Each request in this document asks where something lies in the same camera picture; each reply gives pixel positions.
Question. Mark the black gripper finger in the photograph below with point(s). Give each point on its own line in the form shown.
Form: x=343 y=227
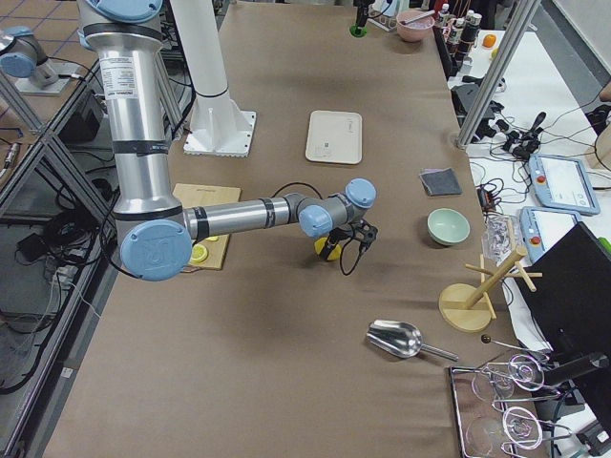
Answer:
x=362 y=15

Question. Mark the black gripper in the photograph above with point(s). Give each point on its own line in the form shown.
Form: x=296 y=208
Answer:
x=337 y=235

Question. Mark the yellow lemon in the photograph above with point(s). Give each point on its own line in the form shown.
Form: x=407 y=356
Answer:
x=328 y=251

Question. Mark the green lime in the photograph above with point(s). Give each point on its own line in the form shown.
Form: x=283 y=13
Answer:
x=357 y=31

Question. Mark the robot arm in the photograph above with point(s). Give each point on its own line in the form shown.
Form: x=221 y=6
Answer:
x=156 y=232
x=28 y=52

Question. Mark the cream plastic tray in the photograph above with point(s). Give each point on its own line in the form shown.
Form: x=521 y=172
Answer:
x=334 y=137

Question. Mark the pink bowl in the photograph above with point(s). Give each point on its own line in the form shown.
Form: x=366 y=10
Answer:
x=414 y=25

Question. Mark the mint green bowl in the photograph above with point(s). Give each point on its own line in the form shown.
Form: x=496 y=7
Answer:
x=447 y=226

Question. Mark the metal scoop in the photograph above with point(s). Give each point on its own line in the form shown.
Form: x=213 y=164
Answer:
x=403 y=340

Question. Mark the grey folded cloth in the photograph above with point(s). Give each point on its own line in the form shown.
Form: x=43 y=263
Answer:
x=440 y=182

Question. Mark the orange fruit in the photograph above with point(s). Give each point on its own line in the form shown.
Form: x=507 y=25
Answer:
x=489 y=40

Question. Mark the wooden cutting board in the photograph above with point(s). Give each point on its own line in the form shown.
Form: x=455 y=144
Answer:
x=197 y=195

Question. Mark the wooden mug tree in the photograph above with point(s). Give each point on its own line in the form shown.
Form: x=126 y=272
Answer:
x=469 y=308

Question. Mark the lower teach pendant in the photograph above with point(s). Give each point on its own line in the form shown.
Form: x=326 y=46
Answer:
x=542 y=228

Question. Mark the teach pendant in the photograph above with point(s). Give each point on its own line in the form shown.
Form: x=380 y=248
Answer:
x=542 y=228
x=562 y=182

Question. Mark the upper teach pendant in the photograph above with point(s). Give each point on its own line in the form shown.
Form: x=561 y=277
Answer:
x=562 y=182

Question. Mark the wine glass rack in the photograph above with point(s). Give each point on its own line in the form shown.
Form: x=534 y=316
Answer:
x=494 y=410

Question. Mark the black monitor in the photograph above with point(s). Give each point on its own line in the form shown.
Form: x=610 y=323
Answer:
x=571 y=305

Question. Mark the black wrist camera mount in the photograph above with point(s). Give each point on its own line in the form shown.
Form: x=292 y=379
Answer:
x=364 y=233

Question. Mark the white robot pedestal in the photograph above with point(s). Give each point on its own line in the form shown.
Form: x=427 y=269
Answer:
x=218 y=127

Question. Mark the aluminium frame post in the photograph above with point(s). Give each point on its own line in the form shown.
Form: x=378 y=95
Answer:
x=521 y=19

